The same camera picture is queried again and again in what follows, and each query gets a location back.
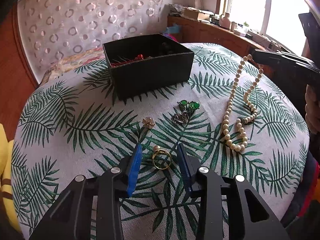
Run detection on green stone earrings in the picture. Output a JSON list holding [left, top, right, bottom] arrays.
[[177, 100, 200, 113]]

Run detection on wooden side cabinet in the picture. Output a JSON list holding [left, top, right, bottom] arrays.
[[168, 15, 266, 75]]

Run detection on pearl necklace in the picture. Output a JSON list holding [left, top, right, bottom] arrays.
[[221, 54, 264, 153]]

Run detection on palm leaf print cloth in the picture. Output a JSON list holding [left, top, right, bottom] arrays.
[[11, 57, 309, 239]]

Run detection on window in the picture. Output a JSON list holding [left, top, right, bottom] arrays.
[[218, 0, 310, 55]]

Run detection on sheer circle pattern curtain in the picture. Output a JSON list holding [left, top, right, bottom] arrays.
[[17, 0, 198, 84]]

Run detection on black jewelry box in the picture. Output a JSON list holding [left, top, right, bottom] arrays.
[[103, 34, 194, 100]]

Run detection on gold pearl ring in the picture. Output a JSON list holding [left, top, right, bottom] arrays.
[[151, 145, 173, 170]]

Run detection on cardboard box on cabinet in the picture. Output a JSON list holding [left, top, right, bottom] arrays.
[[181, 7, 214, 21]]

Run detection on floral quilt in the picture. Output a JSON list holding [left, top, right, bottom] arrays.
[[40, 47, 105, 86]]

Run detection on person's right hand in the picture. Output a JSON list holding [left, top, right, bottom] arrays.
[[305, 85, 320, 134]]

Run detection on pink bottle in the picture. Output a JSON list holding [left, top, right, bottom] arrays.
[[219, 12, 231, 30]]

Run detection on yellow plush toy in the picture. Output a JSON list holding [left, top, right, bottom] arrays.
[[1, 124, 22, 233]]

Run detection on flower shaped earring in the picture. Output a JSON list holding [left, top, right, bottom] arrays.
[[142, 117, 156, 129]]

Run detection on wooden headboard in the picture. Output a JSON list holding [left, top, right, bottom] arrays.
[[0, 2, 39, 140]]

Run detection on red string bracelet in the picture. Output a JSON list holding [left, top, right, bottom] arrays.
[[109, 54, 145, 68]]

